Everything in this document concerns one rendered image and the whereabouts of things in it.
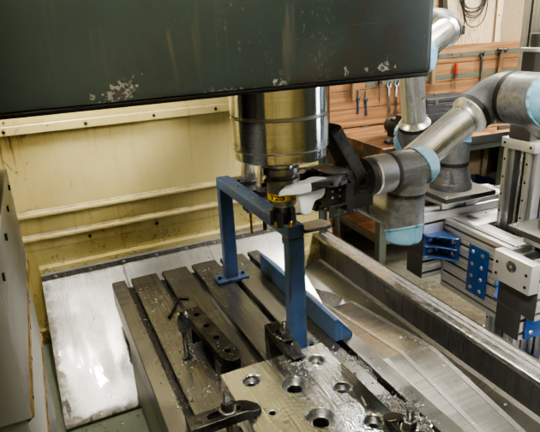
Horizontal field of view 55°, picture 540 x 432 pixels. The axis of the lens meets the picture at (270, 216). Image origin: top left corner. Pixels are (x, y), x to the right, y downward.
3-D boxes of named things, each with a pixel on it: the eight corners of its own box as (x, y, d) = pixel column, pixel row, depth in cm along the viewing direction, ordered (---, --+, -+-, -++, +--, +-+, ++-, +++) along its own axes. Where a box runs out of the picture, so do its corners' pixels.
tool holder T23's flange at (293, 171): (255, 180, 88) (255, 166, 87) (283, 173, 92) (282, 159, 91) (279, 188, 84) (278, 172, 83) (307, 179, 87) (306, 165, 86)
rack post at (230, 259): (243, 272, 164) (237, 182, 154) (249, 279, 159) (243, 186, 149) (213, 279, 160) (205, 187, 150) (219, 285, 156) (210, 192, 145)
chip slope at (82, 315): (280, 282, 217) (278, 224, 208) (381, 375, 157) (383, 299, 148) (55, 340, 183) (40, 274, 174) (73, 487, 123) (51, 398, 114)
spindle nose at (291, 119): (214, 156, 88) (207, 84, 84) (286, 141, 97) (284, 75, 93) (273, 173, 76) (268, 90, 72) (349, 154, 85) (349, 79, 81)
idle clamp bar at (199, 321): (202, 326, 135) (200, 305, 133) (247, 380, 113) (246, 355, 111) (184, 332, 132) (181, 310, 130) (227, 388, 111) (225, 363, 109)
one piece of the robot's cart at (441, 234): (442, 251, 191) (444, 230, 188) (459, 261, 184) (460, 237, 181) (423, 256, 188) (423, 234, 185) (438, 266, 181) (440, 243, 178)
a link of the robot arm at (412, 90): (432, 165, 189) (426, 15, 157) (393, 161, 197) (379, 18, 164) (441, 147, 197) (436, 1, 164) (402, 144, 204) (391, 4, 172)
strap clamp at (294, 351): (279, 361, 119) (276, 303, 114) (306, 394, 108) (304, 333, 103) (266, 365, 118) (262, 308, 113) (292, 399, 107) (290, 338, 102)
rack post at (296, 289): (310, 341, 126) (308, 228, 116) (321, 352, 122) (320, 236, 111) (273, 352, 122) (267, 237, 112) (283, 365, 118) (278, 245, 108)
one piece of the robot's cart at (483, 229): (487, 338, 216) (510, 135, 187) (563, 389, 184) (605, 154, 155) (434, 354, 207) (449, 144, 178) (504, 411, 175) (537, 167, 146)
